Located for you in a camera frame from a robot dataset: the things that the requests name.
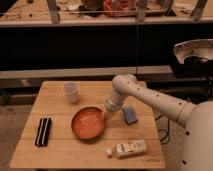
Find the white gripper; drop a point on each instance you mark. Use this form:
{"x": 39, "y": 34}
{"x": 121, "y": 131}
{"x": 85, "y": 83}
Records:
{"x": 110, "y": 109}

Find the orange ceramic bowl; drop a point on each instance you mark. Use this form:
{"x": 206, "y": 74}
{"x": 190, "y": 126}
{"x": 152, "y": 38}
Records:
{"x": 88, "y": 123}

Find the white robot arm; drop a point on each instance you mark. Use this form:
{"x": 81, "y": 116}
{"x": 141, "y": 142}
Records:
{"x": 197, "y": 119}

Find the blue sponge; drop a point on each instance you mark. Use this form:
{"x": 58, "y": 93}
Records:
{"x": 129, "y": 115}

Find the white plastic cup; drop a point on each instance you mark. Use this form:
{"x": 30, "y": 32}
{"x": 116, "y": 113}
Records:
{"x": 70, "y": 90}

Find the white plastic bottle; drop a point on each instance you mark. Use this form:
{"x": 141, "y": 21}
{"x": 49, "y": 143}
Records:
{"x": 127, "y": 149}

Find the wooden table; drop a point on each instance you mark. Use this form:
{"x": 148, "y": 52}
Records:
{"x": 64, "y": 151}

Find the black rectangular box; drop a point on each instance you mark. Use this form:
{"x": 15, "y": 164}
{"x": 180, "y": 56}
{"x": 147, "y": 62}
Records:
{"x": 43, "y": 132}

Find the white machine with black base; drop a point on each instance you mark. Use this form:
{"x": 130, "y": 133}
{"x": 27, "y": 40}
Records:
{"x": 194, "y": 59}

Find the orange object on shelf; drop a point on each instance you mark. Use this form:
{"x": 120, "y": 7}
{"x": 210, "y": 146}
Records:
{"x": 119, "y": 8}

